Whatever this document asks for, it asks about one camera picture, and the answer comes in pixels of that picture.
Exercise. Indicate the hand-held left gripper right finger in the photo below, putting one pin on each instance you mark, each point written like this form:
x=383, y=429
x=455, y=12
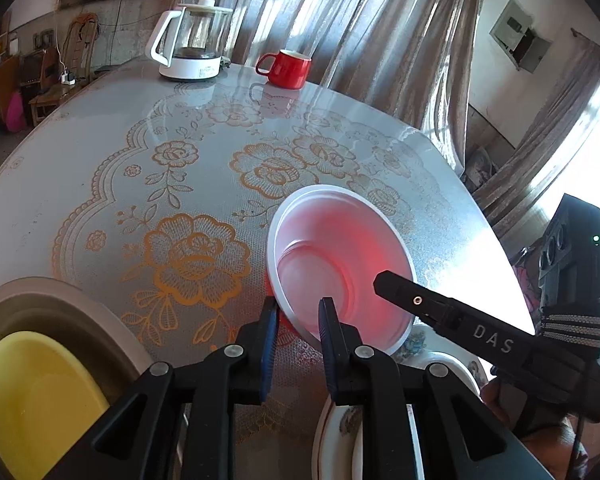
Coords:
x=326, y=355

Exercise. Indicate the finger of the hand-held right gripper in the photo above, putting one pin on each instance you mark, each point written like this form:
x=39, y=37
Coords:
x=460, y=317

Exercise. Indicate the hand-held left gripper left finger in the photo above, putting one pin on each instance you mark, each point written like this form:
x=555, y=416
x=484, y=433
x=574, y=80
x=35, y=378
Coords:
x=268, y=355

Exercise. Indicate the red plastic bowl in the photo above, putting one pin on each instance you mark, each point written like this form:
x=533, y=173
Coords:
x=330, y=250

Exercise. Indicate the stainless steel basin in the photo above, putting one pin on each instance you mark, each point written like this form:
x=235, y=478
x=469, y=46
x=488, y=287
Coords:
x=40, y=300

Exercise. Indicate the yellow plastic bowl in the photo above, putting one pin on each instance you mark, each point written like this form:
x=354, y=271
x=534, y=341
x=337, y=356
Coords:
x=35, y=400

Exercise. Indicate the person's right hand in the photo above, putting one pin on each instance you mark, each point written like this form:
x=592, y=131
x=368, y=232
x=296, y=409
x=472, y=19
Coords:
x=545, y=450

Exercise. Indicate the narrow beige sheer curtain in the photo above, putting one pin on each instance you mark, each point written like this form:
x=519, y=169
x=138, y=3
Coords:
x=545, y=150

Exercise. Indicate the grey bundle by curtain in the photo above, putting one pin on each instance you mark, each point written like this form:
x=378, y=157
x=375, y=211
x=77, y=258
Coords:
x=482, y=167

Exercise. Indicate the lace tablecloth gold floral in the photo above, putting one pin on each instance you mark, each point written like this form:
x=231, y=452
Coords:
x=130, y=160

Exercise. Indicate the red mug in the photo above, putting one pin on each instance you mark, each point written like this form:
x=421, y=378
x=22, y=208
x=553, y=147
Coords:
x=290, y=70

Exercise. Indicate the white glass electric kettle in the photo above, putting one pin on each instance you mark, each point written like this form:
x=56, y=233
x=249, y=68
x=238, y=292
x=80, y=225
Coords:
x=190, y=67

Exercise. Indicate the wide beige sheer curtain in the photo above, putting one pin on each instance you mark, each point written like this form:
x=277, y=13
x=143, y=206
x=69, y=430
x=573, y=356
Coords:
x=355, y=35

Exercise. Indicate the white power strip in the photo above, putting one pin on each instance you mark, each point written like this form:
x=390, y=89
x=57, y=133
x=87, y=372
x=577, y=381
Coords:
x=68, y=79

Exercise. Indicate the tall wooden chair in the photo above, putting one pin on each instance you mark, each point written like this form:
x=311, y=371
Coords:
x=82, y=45

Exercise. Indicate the wall electrical panel box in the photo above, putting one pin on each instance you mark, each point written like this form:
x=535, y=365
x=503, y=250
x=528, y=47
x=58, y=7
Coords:
x=520, y=35

